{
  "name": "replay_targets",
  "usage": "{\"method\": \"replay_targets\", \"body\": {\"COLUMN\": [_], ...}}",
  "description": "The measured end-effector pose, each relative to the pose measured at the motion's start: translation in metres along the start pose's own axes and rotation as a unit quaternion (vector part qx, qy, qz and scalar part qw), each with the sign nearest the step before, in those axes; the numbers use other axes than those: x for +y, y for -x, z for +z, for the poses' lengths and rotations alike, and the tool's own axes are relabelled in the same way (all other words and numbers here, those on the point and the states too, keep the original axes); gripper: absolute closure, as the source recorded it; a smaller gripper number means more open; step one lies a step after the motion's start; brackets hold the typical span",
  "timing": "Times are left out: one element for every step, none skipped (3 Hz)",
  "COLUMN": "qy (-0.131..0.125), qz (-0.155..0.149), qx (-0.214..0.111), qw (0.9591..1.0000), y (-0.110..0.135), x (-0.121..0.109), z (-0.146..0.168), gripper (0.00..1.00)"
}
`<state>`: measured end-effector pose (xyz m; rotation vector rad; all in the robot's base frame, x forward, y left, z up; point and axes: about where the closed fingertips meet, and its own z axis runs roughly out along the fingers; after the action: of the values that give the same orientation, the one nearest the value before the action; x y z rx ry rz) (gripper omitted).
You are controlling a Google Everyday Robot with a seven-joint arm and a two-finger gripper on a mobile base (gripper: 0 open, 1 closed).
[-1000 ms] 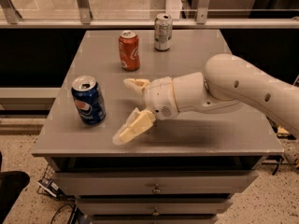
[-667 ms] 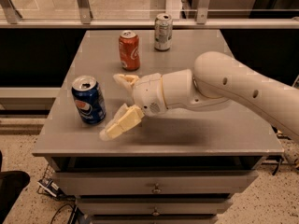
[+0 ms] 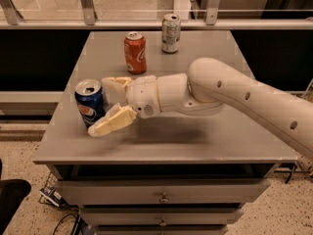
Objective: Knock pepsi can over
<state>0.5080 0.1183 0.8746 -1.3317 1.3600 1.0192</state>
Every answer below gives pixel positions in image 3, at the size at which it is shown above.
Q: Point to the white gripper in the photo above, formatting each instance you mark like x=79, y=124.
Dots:
x=143, y=95

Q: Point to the blue Pepsi can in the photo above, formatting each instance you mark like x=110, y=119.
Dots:
x=91, y=100

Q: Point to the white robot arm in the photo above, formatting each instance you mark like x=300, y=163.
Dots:
x=203, y=90

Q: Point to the red Coca-Cola can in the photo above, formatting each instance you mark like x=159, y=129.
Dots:
x=134, y=52

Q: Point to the silver green soda can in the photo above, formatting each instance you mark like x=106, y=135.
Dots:
x=170, y=38

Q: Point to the grey drawer cabinet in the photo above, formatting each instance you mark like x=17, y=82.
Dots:
x=228, y=145

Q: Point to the top grey drawer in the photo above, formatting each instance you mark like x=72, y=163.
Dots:
x=161, y=192

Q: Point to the grey drawer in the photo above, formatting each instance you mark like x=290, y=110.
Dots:
x=157, y=230
x=161, y=192
x=160, y=216

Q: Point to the middle grey drawer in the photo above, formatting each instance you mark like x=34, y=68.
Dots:
x=160, y=216

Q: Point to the bottom grey drawer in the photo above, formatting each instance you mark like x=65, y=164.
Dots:
x=157, y=230

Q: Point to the metal window railing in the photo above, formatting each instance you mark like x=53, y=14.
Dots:
x=148, y=14

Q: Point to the wire basket with box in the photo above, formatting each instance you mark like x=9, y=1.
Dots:
x=49, y=193

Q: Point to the yellow metal frame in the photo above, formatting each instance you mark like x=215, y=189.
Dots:
x=308, y=94

